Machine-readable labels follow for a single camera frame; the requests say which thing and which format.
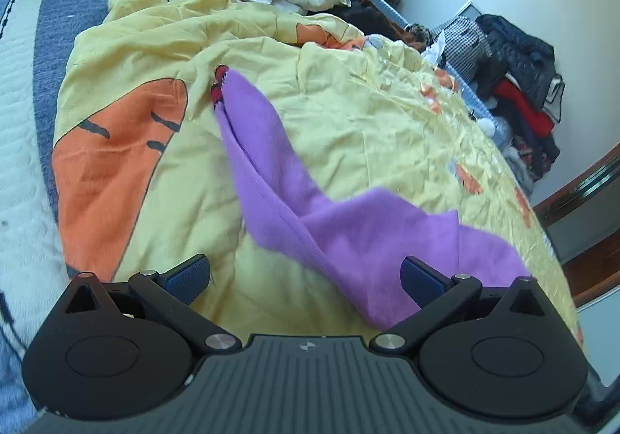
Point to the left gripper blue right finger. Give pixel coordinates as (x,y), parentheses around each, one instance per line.
(423,283)

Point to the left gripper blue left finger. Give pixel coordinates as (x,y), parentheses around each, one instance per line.
(188,280)

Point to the purple sweater with red trim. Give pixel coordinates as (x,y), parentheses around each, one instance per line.
(360,243)

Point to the pile of clothes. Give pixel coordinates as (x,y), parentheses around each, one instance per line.
(519,71)

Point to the yellow carrot-print quilt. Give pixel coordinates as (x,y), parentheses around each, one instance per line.
(360,111)

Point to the white plush ball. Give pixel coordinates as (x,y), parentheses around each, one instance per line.
(487,126)

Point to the checkered houndstooth bag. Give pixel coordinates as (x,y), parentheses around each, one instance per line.
(467,48)

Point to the blue quilted bedding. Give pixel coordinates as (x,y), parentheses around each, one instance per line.
(62,60)

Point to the wooden door frame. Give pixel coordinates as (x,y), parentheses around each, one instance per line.
(582,222)

